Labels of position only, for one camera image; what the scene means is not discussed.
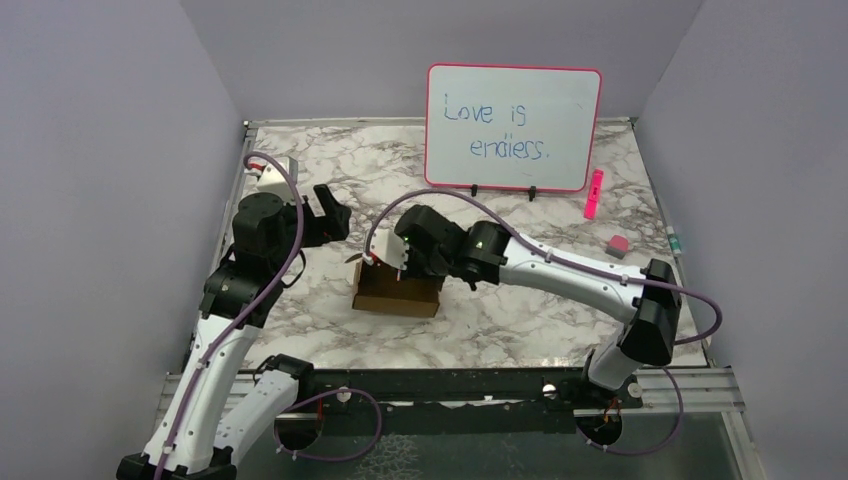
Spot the brown cardboard box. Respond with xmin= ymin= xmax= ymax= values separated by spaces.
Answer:
xmin=350 ymin=257 xmax=444 ymax=318

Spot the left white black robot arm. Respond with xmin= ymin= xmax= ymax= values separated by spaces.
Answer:
xmin=116 ymin=184 xmax=351 ymax=479

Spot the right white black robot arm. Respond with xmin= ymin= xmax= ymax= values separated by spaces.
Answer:
xmin=394 ymin=205 xmax=682 ymax=407

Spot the pink framed whiteboard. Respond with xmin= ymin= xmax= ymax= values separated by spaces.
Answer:
xmin=424 ymin=63 xmax=603 ymax=193

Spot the pink highlighter marker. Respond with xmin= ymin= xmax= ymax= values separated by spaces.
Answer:
xmin=584 ymin=169 xmax=605 ymax=220

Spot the pink grey eraser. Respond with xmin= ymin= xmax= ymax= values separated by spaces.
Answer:
xmin=605 ymin=235 xmax=630 ymax=259

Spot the green white marker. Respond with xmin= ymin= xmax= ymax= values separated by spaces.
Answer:
xmin=666 ymin=226 xmax=682 ymax=258

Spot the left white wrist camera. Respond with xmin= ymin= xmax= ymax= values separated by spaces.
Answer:
xmin=248 ymin=161 xmax=295 ymax=204

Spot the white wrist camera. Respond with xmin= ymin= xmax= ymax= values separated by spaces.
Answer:
xmin=248 ymin=161 xmax=295 ymax=204
xmin=367 ymin=230 xmax=409 ymax=271

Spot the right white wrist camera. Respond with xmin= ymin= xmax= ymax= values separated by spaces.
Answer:
xmin=367 ymin=230 xmax=409 ymax=271

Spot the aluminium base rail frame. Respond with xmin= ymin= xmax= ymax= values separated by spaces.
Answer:
xmin=140 ymin=367 xmax=763 ymax=480

